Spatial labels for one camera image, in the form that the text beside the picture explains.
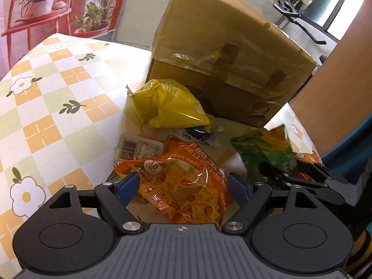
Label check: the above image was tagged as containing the orange chips bag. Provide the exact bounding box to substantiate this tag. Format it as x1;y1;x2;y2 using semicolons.
115;137;228;228

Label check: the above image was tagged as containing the blue fabric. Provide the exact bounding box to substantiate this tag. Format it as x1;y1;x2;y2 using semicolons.
321;118;372;198

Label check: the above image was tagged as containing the green snack bag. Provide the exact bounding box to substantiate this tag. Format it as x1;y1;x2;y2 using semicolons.
230;125;297;183

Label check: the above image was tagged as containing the white barcode snack packet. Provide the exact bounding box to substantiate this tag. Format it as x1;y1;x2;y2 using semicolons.
113;133;164;166

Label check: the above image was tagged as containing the yellow puffed snack bag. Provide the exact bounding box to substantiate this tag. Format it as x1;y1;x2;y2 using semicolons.
127;79;211;132

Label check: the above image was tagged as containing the checkered floral tablecloth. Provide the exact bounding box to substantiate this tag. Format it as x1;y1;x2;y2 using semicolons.
0;33;324;278

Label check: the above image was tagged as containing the brown cardboard box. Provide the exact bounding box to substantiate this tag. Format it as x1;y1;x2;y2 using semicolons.
148;0;316;128

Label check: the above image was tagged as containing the black exercise bike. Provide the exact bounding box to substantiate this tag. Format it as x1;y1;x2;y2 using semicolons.
273;0;339;66

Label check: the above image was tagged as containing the pink room-print wall tapestry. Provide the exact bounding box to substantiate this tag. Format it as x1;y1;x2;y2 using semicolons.
1;0;124;76

